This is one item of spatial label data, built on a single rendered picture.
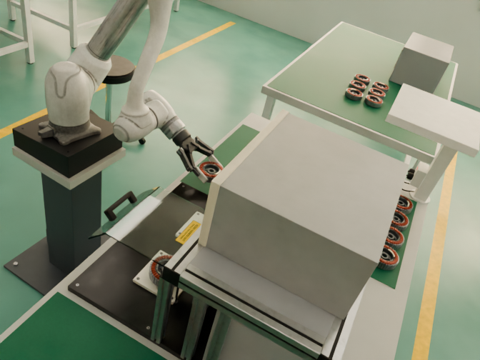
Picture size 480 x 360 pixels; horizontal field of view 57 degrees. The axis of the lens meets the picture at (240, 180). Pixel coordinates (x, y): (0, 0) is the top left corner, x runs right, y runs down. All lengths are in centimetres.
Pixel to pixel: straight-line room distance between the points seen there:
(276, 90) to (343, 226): 186
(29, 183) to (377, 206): 232
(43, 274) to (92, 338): 113
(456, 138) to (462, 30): 389
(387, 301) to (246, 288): 77
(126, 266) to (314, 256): 72
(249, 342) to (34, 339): 60
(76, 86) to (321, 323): 123
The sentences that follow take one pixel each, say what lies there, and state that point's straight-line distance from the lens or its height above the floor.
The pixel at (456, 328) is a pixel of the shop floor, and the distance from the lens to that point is 291.
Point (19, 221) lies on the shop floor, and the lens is 275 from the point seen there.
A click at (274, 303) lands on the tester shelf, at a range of 104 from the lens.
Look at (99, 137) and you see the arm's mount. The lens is 188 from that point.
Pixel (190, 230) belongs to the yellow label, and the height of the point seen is 107.
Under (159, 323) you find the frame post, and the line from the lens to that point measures 126.
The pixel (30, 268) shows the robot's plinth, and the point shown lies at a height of 2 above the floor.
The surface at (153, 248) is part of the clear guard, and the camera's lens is 115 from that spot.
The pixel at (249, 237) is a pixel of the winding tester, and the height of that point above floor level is 122.
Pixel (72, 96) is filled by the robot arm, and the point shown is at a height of 103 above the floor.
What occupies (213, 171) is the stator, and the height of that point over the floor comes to 83.
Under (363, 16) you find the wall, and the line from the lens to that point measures 576.
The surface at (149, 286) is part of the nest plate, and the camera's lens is 143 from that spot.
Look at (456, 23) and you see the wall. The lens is 565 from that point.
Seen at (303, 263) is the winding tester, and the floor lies 122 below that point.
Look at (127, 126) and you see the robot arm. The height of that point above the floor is 101.
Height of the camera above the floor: 193
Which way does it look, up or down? 38 degrees down
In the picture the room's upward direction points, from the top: 15 degrees clockwise
